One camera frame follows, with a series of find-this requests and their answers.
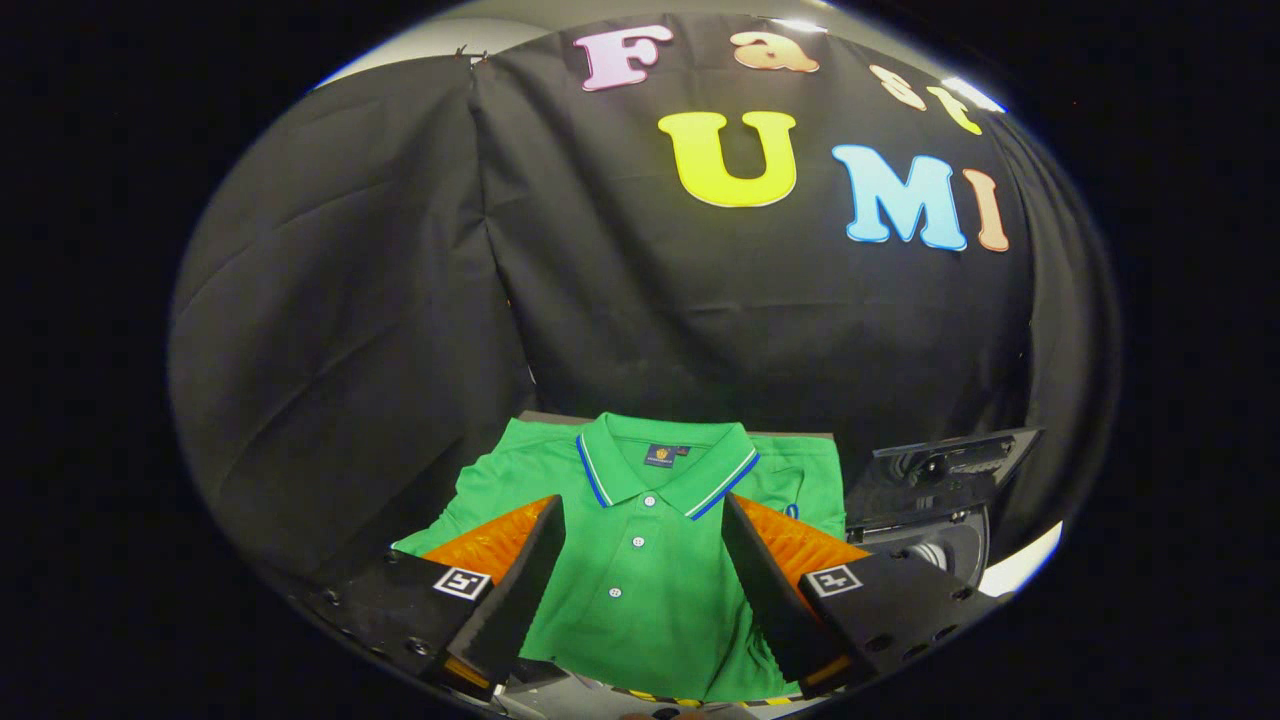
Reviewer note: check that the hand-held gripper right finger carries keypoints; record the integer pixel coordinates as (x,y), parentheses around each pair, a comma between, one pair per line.
(765,590)

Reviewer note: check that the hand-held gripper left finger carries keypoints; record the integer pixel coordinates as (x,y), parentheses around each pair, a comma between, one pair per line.
(520,590)

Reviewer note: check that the grey cabinet with dark top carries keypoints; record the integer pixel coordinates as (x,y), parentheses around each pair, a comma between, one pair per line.
(540,416)

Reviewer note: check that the black backdrop cloth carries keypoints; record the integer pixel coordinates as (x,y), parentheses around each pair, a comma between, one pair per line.
(650,320)

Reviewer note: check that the green polo shirt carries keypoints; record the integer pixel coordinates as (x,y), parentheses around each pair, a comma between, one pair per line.
(650,600)

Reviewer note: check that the ceiling light above backdrop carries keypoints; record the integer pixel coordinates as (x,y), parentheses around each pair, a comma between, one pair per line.
(800,24)

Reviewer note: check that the small ceiling light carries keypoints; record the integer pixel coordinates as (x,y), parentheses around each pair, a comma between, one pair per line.
(975,93)

